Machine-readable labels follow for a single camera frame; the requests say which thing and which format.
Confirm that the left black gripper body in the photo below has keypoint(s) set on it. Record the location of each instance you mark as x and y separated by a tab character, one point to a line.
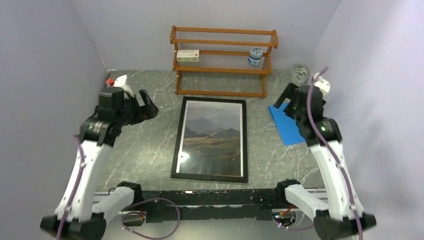
135	112

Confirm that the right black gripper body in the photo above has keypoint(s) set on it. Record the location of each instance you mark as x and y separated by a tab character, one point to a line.
291	110

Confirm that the picture frame black and gold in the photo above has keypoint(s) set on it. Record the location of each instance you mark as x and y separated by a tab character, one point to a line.
210	139

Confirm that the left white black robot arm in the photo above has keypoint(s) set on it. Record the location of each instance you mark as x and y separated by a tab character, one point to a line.
78	216

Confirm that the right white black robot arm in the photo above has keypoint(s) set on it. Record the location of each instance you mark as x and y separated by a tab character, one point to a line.
342	215

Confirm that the blue clipboard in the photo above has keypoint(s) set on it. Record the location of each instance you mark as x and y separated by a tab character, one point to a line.
286	126

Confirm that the clear tape roll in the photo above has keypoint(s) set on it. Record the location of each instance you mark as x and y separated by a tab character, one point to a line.
300	74

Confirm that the blue white ceramic jar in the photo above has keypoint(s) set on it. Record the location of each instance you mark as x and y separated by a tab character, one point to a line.
255	56

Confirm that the white red small box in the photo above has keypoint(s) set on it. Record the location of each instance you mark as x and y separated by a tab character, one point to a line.
187	55

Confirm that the orange wooden shelf rack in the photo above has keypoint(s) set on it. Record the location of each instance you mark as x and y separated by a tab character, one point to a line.
223	51

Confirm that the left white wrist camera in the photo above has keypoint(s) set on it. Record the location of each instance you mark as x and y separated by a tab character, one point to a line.
120	82

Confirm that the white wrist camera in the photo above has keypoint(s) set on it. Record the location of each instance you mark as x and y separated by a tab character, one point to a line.
120	82
323	84

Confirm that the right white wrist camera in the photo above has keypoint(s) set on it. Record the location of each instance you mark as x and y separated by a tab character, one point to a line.
323	84

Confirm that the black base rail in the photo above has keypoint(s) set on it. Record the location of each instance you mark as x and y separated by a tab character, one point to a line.
219	204

